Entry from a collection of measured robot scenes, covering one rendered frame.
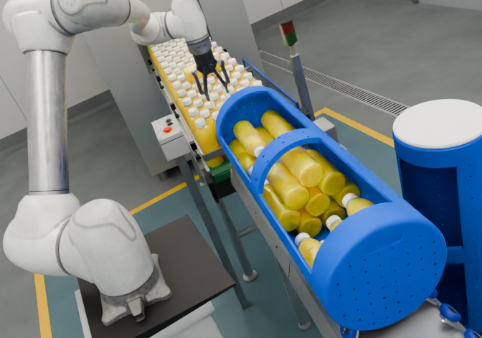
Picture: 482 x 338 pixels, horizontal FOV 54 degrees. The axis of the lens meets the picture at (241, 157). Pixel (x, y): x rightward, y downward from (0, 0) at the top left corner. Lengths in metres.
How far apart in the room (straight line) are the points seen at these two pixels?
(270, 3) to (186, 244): 5.26
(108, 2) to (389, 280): 0.93
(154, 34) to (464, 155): 1.11
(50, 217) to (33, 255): 0.10
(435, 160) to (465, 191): 0.15
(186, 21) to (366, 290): 1.13
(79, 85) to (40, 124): 4.51
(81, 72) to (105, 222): 4.71
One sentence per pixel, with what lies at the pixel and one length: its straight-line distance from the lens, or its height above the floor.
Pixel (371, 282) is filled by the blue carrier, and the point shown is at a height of 1.11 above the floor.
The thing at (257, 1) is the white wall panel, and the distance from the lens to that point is 6.34.
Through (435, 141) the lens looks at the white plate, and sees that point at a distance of 1.51.
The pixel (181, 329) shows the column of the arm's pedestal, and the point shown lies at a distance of 1.26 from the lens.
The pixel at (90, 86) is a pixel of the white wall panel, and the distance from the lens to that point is 5.85.
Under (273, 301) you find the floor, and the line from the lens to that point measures 2.54.
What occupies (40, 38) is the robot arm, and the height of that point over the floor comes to 1.66.
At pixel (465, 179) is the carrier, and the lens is 1.57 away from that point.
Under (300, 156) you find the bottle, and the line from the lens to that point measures 1.26.
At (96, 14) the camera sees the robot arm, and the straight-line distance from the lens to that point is 1.27.
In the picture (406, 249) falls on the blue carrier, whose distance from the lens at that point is 1.01.
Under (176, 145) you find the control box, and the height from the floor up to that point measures 1.05.
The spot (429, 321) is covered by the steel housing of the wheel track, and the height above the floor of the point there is 0.93.
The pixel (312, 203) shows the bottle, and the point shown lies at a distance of 1.27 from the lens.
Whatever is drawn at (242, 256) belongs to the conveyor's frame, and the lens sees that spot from 2.56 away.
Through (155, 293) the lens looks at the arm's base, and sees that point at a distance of 1.27.
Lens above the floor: 1.87
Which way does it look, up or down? 30 degrees down
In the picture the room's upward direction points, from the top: 20 degrees counter-clockwise
